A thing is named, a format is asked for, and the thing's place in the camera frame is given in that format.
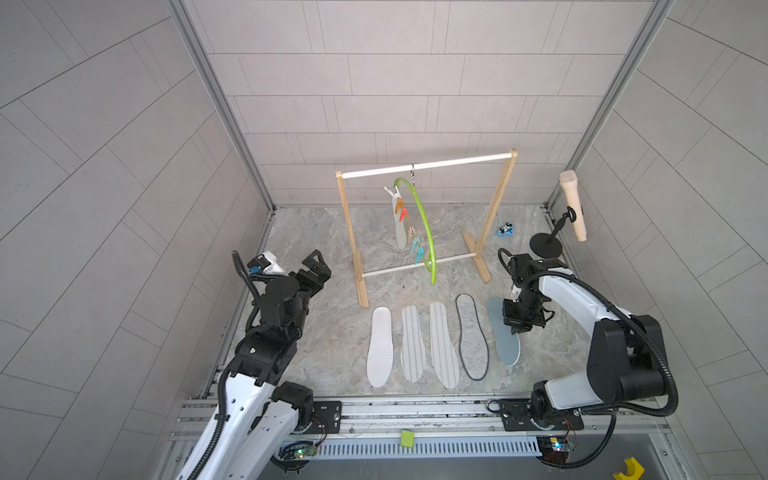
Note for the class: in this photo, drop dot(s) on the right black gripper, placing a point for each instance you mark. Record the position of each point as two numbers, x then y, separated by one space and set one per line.
518 326

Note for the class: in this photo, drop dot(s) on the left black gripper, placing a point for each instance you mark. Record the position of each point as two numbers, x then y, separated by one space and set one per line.
321 273

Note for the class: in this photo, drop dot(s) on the grey blue insole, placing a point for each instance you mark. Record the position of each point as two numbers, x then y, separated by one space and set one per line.
507 343

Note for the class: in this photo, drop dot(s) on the dark grey felt insole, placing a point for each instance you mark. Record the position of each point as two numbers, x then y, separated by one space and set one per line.
473 346

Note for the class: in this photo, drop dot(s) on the wooden clothes rack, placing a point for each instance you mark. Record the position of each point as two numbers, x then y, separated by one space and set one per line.
431 261

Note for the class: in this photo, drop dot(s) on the white striped insole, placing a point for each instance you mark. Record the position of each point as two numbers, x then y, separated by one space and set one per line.
413 353
444 358

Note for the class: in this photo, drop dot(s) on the white textured foam insole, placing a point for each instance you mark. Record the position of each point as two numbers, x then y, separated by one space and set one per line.
380 353

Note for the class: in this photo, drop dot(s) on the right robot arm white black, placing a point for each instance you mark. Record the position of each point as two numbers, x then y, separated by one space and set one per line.
627 366

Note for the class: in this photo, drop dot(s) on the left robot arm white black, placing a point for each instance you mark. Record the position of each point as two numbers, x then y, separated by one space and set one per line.
256 410

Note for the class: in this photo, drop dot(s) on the black microphone stand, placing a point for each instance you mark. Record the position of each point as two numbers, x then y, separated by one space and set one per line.
547 246

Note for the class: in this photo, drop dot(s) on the blue toy car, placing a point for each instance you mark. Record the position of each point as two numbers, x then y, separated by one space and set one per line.
506 230

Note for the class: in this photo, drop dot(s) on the beige wooden microphone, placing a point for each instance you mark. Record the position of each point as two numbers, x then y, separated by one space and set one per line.
568 181

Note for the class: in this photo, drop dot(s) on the right circuit board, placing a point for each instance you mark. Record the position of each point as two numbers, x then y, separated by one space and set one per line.
554 449

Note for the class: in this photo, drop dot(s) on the circuit board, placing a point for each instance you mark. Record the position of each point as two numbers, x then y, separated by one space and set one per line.
554 449
298 451

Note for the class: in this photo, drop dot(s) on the left circuit board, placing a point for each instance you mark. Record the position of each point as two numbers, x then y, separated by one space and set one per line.
298 451

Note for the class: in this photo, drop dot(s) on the green sticky block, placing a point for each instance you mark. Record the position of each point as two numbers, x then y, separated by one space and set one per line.
407 439

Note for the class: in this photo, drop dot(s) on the yellow plastic hook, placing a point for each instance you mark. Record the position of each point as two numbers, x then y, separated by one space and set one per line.
633 470

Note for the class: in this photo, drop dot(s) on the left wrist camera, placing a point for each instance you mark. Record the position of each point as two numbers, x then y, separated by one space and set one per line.
265 264

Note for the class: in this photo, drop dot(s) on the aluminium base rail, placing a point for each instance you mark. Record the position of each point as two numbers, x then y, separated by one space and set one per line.
454 415

